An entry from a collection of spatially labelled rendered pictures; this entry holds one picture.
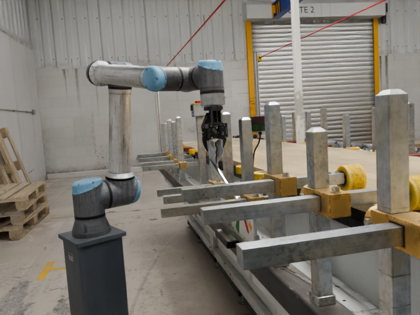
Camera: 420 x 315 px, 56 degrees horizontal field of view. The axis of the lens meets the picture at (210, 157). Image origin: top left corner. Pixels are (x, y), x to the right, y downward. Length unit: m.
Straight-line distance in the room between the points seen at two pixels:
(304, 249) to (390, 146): 0.22
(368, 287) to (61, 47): 8.88
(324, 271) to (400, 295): 0.26
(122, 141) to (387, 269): 1.55
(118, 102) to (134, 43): 7.47
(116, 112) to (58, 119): 7.45
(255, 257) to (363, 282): 0.70
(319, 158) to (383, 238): 0.31
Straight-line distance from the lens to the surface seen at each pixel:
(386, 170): 0.69
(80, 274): 2.05
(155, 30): 9.51
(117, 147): 2.05
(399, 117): 0.69
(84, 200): 2.02
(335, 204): 0.85
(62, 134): 9.44
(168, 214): 1.29
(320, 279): 0.97
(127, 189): 2.09
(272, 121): 1.12
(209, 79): 1.44
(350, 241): 0.62
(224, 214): 0.80
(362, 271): 1.23
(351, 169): 1.19
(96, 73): 1.87
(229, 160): 1.61
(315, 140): 0.90
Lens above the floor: 1.14
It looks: 6 degrees down
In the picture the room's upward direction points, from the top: 4 degrees counter-clockwise
